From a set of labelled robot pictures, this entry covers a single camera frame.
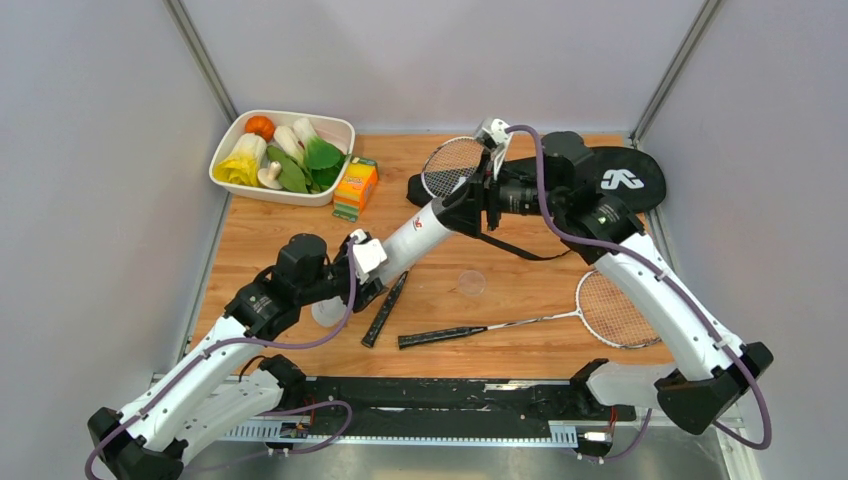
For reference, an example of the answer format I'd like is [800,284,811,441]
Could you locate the clear plastic tube lid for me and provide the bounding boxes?
[458,270,487,296]

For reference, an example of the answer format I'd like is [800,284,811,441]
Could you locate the orange toy pumpkin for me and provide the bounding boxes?
[244,115,276,142]

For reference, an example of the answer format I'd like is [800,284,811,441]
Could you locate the white shuttlecock tube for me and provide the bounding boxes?
[311,198,458,329]

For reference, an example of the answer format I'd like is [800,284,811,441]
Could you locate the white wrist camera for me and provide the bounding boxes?
[349,229,388,284]
[472,117,512,180]

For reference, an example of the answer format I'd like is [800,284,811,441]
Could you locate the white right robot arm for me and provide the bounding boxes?
[421,131,773,436]

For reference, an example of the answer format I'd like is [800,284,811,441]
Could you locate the black racket bag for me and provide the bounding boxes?
[405,145,668,262]

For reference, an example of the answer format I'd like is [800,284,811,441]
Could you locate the toy mushroom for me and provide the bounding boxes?
[257,161,283,190]

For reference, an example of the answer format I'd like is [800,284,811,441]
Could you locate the white toy bok choy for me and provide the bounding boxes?
[273,125,305,167]

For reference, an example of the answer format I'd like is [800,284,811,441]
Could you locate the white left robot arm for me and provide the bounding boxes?
[84,230,416,479]

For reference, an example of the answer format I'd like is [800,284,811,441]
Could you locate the yellow toy cabbage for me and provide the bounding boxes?
[212,133,267,187]

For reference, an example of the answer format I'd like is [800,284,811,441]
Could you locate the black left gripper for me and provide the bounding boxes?
[297,234,389,313]

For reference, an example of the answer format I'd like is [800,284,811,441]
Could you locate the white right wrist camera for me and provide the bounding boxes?
[472,117,512,180]

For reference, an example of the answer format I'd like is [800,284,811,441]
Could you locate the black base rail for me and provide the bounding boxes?
[215,376,642,449]

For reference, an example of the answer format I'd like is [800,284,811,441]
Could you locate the white racket with red strings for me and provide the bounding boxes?
[397,270,661,350]

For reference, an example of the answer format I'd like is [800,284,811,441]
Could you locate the packaged colourful sponges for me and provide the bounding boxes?
[332,157,379,222]

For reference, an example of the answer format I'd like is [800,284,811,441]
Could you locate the green toy bok choy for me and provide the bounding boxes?
[292,117,346,192]

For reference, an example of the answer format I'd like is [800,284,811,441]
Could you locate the white racket on bag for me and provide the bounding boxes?
[362,136,491,348]

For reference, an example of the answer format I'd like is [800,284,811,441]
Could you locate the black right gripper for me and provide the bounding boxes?
[432,149,564,239]

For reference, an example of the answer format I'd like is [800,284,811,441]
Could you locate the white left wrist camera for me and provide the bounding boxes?
[349,229,388,284]

